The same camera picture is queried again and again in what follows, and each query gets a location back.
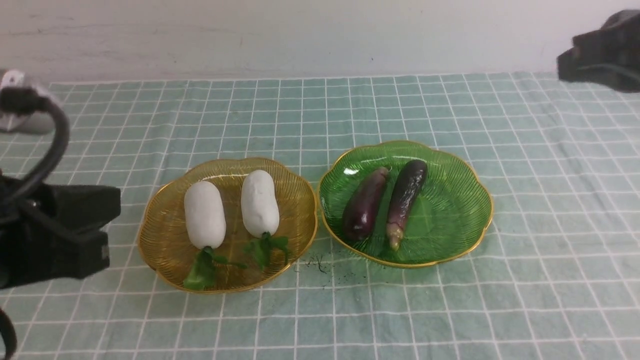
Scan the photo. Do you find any white radish with green leaves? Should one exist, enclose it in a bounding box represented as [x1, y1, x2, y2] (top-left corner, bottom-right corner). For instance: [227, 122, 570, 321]
[183, 181, 248, 291]

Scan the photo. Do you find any green checkered tablecloth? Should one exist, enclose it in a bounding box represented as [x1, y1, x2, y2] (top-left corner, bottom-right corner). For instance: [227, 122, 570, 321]
[1, 73, 640, 360]

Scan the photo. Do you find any amber glass plate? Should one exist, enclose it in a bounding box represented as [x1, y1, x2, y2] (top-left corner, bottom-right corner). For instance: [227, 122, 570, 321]
[137, 157, 318, 294]

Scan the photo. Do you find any dark purple eggplant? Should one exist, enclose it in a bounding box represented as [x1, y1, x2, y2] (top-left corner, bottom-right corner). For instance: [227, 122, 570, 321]
[342, 166, 389, 244]

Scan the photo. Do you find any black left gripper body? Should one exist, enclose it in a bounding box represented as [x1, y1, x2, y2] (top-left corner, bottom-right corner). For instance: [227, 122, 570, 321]
[0, 183, 122, 289]

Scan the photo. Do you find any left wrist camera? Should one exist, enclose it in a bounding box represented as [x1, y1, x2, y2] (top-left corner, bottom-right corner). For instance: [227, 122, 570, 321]
[0, 68, 61, 135]

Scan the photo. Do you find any green glass plate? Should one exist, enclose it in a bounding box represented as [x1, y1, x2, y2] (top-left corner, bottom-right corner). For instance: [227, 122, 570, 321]
[317, 140, 494, 269]

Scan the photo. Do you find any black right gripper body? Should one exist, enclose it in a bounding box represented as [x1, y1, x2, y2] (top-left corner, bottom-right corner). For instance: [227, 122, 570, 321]
[557, 9, 640, 94]

